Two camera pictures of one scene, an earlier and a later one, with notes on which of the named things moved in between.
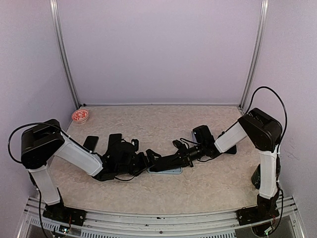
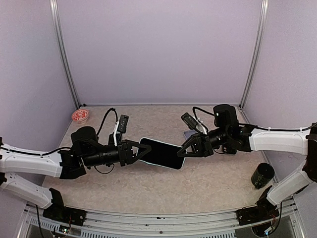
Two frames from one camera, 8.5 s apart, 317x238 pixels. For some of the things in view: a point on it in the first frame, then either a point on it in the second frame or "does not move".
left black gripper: (150, 157) to (126, 155)
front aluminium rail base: (173, 223) does not move
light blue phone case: (177, 171) to (162, 154)
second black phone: (115, 145) does not move
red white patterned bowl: (80, 115) does not move
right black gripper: (184, 156) to (201, 144)
